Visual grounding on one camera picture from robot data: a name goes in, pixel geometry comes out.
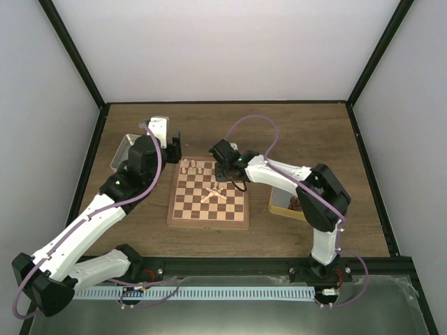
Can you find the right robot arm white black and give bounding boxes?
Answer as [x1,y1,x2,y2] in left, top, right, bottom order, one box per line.
[209,139,351,281]

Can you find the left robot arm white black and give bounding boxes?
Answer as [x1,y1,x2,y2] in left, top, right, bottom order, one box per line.
[12,133,182,317]

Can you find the wooden chess board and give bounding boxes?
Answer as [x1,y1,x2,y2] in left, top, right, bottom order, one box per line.
[167,156,249,230]

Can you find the dark brown chess pieces pile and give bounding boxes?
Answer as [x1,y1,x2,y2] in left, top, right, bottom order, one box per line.
[288,197,302,211]

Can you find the pink metal tin tray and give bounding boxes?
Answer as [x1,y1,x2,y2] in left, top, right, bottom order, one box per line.
[110,134,140,172]

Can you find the yellow metal tin tray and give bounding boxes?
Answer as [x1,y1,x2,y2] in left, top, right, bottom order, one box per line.
[268,188,306,221]

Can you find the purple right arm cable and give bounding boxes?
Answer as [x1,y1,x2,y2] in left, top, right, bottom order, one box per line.
[226,114,369,310]

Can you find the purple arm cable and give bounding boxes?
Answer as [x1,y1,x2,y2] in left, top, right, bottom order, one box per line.
[13,121,182,320]
[226,114,369,310]

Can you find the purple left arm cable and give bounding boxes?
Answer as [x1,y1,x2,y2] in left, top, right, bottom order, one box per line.
[13,121,182,320]

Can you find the light blue slotted cable duct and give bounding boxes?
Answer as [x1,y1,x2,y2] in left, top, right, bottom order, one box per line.
[74,286,315,302]

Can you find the black aluminium frame rail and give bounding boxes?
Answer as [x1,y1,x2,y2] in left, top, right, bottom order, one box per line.
[133,256,415,280]

